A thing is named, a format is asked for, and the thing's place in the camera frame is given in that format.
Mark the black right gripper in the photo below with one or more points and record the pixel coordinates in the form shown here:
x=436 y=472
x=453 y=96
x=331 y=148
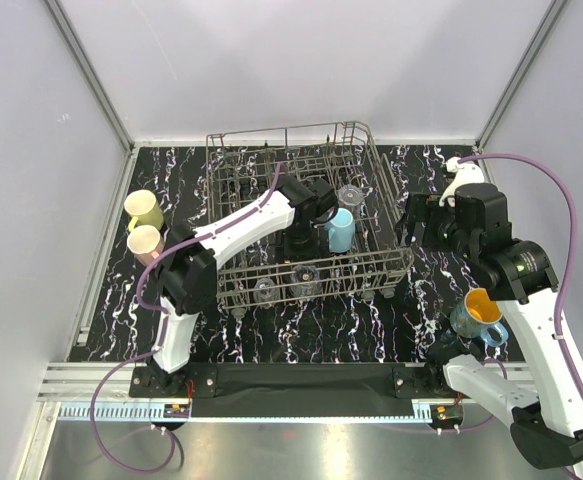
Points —
x=421 y=208

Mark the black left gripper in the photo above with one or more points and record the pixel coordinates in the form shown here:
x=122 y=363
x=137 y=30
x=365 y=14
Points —
x=318 y=251

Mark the light blue ceramic mug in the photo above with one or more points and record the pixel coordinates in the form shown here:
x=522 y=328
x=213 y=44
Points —
x=341 y=231

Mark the clear glass cup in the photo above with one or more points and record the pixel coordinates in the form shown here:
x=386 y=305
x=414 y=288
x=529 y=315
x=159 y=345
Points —
x=303 y=282
x=266 y=292
x=350 y=197

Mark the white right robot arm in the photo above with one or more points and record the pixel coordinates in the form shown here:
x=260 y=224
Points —
x=518 y=284

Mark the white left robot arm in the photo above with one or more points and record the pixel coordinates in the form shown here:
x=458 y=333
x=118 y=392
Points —
x=187 y=271

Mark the blue floral mug orange inside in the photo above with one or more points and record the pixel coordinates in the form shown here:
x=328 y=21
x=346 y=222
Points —
x=477 y=316

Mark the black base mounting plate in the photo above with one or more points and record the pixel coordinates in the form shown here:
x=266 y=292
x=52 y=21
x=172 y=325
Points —
x=206 y=380

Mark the pink ceramic mug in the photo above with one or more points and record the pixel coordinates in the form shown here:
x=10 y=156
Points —
x=146 y=243

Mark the yellow ceramic mug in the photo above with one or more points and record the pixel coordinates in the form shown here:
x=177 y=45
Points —
x=143 y=208

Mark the grey wire dish rack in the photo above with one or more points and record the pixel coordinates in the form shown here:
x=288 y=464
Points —
x=296 y=263

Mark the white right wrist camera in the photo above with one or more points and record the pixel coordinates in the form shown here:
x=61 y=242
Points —
x=463 y=174

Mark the aluminium frame rail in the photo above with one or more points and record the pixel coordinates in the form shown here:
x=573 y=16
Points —
x=73 y=385

